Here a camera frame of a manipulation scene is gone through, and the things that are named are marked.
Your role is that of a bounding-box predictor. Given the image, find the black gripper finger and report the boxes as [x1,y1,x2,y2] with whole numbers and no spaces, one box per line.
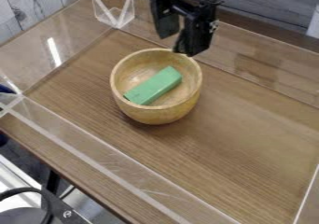
[173,9,217,57]
[151,0,179,39]

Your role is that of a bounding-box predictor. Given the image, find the green rectangular block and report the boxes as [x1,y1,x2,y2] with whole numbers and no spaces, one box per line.
[123,66,181,105]

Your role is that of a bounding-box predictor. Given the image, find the brown wooden bowl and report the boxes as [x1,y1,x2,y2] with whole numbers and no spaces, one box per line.
[109,48,203,125]

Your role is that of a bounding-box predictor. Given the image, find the blue object at left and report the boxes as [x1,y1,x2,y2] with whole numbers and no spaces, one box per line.
[0,84,16,94]

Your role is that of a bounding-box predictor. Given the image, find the black table leg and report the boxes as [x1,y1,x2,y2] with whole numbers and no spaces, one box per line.
[47,171,61,194]

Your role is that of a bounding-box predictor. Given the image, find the clear acrylic corner bracket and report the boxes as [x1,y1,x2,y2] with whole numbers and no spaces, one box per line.
[91,0,135,29]

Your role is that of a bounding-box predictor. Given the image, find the clear acrylic tray wall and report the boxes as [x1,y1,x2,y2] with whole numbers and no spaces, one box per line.
[0,0,319,224]

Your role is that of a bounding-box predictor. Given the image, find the black metal bracket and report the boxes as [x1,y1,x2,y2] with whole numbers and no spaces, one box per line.
[40,189,92,224]

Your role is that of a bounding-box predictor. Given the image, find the black cable loop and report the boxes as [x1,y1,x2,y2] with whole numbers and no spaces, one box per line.
[0,187,55,224]

